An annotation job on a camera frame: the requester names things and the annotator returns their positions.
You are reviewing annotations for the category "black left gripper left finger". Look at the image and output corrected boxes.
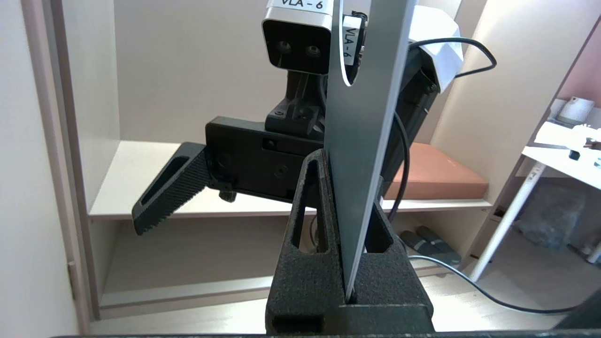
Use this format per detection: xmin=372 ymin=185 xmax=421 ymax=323
xmin=265 ymin=149 xmax=350 ymax=335

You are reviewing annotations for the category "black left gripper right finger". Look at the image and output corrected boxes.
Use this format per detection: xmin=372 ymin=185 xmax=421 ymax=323
xmin=329 ymin=202 xmax=435 ymax=335

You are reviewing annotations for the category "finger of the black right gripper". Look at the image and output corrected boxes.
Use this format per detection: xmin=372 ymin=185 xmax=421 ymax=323
xmin=132 ymin=142 xmax=213 ymax=236

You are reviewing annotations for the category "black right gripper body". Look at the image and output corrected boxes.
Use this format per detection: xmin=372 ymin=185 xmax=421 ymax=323
xmin=205 ymin=116 xmax=329 ymax=203

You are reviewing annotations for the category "blue do-not-disturb door hanger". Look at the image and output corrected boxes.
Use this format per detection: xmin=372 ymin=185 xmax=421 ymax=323
xmin=323 ymin=0 xmax=417 ymax=302

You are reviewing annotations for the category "dark grey slipper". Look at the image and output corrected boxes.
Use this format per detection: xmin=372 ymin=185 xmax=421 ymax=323
xmin=417 ymin=225 xmax=463 ymax=266
xmin=399 ymin=230 xmax=437 ymax=259

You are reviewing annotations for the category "brown seat cushion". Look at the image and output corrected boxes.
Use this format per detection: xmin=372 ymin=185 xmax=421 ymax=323
xmin=381 ymin=142 xmax=490 ymax=201

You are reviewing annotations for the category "small metal hinge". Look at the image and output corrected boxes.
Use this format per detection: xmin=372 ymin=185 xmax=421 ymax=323
xmin=67 ymin=261 xmax=79 ymax=301

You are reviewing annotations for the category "grey plastic bag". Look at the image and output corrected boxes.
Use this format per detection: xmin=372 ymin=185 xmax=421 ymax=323
xmin=514 ymin=185 xmax=599 ymax=249

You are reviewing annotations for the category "white desk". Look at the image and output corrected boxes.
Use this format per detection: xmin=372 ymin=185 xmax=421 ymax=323
xmin=470 ymin=120 xmax=601 ymax=282

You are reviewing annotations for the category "white paper sheet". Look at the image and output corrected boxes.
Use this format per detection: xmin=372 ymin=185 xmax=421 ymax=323
xmin=534 ymin=122 xmax=587 ymax=150

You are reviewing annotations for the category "white cylinder device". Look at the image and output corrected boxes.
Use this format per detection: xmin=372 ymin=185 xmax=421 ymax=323
xmin=559 ymin=96 xmax=595 ymax=125

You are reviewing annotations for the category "thin black cable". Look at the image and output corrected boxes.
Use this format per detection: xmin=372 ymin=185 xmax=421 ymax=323
xmin=387 ymin=38 xmax=497 ymax=223

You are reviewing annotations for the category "black floor cable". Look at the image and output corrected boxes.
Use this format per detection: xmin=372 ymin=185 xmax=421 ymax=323
xmin=408 ymin=256 xmax=580 ymax=314

